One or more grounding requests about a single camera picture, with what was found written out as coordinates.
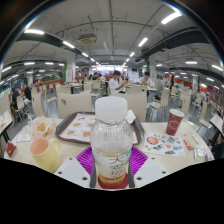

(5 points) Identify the white crumpled napkin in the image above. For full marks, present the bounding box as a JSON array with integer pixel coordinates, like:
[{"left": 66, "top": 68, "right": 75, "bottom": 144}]
[{"left": 124, "top": 109, "right": 137, "bottom": 125}]

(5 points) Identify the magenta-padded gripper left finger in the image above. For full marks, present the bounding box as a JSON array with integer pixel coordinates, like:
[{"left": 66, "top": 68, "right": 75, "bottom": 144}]
[{"left": 53, "top": 145, "right": 97, "bottom": 189}]

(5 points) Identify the ceiling air conditioner unit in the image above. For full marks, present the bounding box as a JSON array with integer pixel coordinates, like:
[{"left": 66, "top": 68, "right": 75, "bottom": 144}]
[{"left": 77, "top": 33, "right": 98, "bottom": 45}]

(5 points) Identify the group of beige chairs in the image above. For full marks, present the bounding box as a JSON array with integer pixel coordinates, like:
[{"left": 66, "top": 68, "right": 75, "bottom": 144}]
[{"left": 0, "top": 78, "right": 218, "bottom": 134}]

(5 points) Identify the pale yellow mug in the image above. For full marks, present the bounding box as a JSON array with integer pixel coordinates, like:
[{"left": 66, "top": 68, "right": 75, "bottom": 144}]
[{"left": 29, "top": 137, "right": 63, "bottom": 174}]

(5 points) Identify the person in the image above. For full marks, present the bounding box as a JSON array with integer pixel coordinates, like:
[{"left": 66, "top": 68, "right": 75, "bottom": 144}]
[
  {"left": 20, "top": 82, "right": 33, "bottom": 102},
  {"left": 108, "top": 70, "right": 128, "bottom": 94},
  {"left": 11, "top": 87, "right": 22, "bottom": 111},
  {"left": 138, "top": 71, "right": 155, "bottom": 89}
]

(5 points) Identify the neighbouring beige table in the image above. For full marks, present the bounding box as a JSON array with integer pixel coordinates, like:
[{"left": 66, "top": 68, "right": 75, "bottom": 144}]
[
  {"left": 0, "top": 110, "right": 14, "bottom": 144},
  {"left": 209, "top": 113, "right": 224, "bottom": 138}
]

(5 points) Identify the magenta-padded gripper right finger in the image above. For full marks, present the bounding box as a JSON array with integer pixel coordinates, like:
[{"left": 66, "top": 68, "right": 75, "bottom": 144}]
[{"left": 128, "top": 145, "right": 172, "bottom": 188}]

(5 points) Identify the colourful printed flyer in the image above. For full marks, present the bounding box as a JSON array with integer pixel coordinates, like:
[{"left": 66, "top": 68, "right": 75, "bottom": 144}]
[{"left": 143, "top": 131, "right": 186, "bottom": 158}]

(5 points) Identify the red sauce packet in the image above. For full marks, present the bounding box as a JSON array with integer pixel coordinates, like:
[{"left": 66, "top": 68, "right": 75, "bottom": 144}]
[{"left": 183, "top": 139, "right": 195, "bottom": 151}]

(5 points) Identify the red paper cup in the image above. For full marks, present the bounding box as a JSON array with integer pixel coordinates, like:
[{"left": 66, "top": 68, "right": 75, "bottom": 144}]
[{"left": 165, "top": 108, "right": 185, "bottom": 136}]

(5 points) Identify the red paper carton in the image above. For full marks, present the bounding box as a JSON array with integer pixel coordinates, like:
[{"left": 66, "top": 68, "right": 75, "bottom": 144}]
[{"left": 5, "top": 141, "right": 18, "bottom": 158}]

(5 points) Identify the group of ceiling lights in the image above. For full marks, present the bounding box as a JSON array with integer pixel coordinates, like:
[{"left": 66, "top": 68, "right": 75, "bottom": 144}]
[{"left": 0, "top": 11, "right": 224, "bottom": 86}]

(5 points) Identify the clear plastic packet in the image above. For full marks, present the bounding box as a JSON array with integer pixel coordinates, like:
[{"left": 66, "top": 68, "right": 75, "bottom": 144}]
[{"left": 194, "top": 146, "right": 208, "bottom": 163}]

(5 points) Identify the white printed leaflet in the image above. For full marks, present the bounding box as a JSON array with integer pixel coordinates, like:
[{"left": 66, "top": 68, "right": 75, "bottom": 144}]
[{"left": 15, "top": 133, "right": 33, "bottom": 144}]

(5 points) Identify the clear white-capped drink bottle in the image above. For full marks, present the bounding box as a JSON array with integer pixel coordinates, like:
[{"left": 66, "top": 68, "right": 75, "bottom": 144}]
[{"left": 89, "top": 96, "right": 134, "bottom": 187}]

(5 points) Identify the dark food tray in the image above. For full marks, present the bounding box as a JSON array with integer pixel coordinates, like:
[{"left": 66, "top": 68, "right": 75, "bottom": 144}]
[{"left": 55, "top": 111, "right": 146, "bottom": 146}]

